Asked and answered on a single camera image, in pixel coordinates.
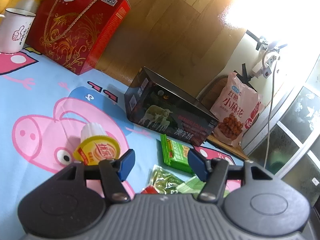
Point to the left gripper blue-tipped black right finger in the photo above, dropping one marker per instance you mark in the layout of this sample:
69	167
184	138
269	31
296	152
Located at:
216	172

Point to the red gold gift box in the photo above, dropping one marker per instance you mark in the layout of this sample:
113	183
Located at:
75	34

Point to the light green snack packet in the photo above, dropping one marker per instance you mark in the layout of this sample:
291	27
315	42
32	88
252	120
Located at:
194	186

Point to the green pickled vegetable packet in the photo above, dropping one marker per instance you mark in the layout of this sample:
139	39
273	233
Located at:
163	181

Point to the pink fried dough snack bag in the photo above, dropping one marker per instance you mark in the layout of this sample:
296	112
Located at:
236	108

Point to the black lamb picture box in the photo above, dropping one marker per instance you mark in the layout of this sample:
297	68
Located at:
155	103

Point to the white power strip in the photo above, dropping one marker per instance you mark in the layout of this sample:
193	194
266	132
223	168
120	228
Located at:
265	67

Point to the blue cartoon pig mat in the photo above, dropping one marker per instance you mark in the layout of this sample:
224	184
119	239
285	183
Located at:
43	109

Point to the white enamel mug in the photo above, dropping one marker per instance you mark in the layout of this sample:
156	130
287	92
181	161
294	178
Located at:
15	27

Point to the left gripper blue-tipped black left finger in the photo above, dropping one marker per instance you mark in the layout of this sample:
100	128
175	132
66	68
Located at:
112	174

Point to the green cracker snack packet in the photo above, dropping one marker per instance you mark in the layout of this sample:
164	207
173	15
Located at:
175	154

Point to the yellow lidded milk tea cup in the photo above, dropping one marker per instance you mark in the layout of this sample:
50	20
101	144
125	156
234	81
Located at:
96	145

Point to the red spicy snack packet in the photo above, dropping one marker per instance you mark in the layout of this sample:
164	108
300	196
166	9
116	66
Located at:
149	190

